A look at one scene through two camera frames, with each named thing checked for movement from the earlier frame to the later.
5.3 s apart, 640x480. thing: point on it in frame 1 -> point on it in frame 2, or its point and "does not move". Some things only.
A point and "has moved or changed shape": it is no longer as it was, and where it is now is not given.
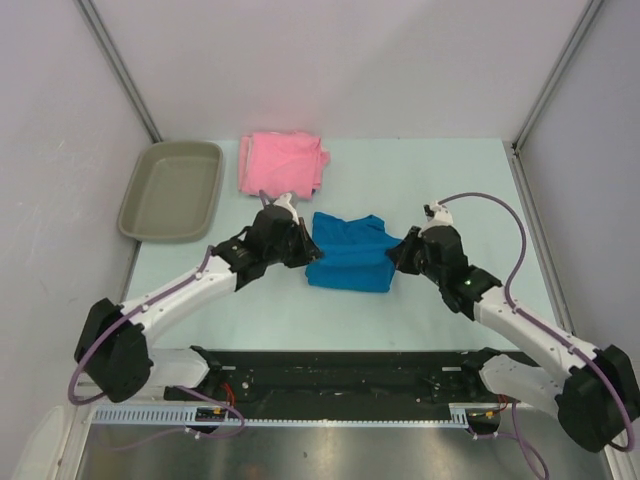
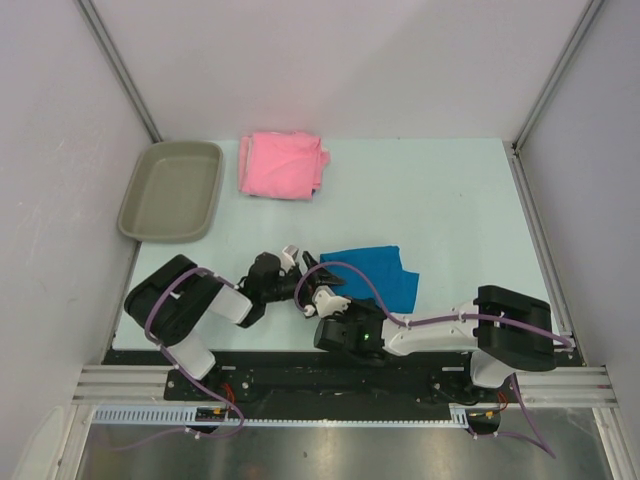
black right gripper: [401, 253] -> [358, 304]
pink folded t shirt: [281, 162] does not move
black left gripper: [308, 251] -> [319, 276]
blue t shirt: [354, 255] has moved or changed shape
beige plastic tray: [172, 192] does not move
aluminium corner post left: [118, 66] does not move
